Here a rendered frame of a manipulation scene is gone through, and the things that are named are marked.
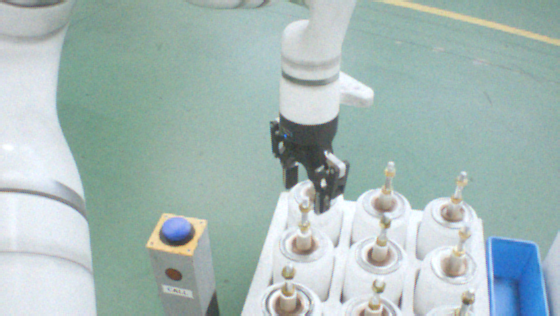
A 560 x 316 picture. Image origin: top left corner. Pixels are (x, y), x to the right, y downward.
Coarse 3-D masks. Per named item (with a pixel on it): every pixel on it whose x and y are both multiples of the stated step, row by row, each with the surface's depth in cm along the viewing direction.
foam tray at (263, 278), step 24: (288, 192) 101; (408, 240) 91; (480, 240) 91; (264, 264) 87; (336, 264) 87; (408, 264) 87; (480, 264) 86; (264, 288) 83; (336, 288) 83; (408, 288) 83; (480, 288) 82; (336, 312) 79; (408, 312) 79; (480, 312) 78
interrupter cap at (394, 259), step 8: (368, 240) 81; (360, 248) 80; (368, 248) 80; (392, 248) 80; (400, 248) 80; (360, 256) 79; (368, 256) 79; (392, 256) 79; (400, 256) 79; (360, 264) 77; (368, 264) 77; (376, 264) 78; (384, 264) 78; (392, 264) 77; (400, 264) 77; (376, 272) 76; (384, 272) 76; (392, 272) 76
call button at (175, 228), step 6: (168, 222) 74; (174, 222) 74; (180, 222) 74; (186, 222) 74; (162, 228) 73; (168, 228) 73; (174, 228) 73; (180, 228) 73; (186, 228) 73; (168, 234) 72; (174, 234) 72; (180, 234) 72; (186, 234) 73; (174, 240) 73
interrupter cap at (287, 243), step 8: (288, 232) 83; (312, 232) 83; (320, 232) 83; (280, 240) 81; (288, 240) 81; (312, 240) 82; (320, 240) 81; (280, 248) 80; (288, 248) 80; (296, 248) 81; (312, 248) 80; (320, 248) 80; (288, 256) 79; (296, 256) 79; (304, 256) 79; (312, 256) 79; (320, 256) 79
